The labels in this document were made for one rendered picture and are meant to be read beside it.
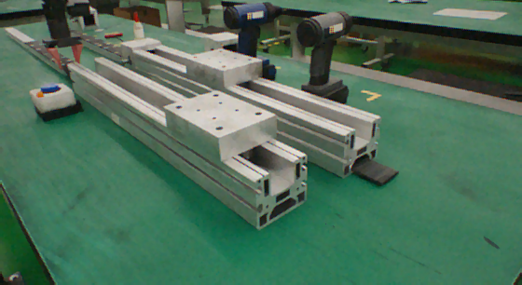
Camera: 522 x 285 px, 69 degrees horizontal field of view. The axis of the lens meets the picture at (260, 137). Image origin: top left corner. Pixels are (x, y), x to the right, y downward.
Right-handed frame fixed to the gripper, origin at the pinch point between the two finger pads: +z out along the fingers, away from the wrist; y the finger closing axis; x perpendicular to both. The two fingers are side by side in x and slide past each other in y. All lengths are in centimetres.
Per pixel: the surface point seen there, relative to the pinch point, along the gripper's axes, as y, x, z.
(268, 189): -3, -99, -3
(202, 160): -5, -86, -3
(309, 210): 4, -101, 3
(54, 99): -13.5, -35.4, -1.8
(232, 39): 42, -33, -6
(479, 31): 146, -68, 4
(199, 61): 14, -58, -9
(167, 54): 21.3, -27.4, -4.2
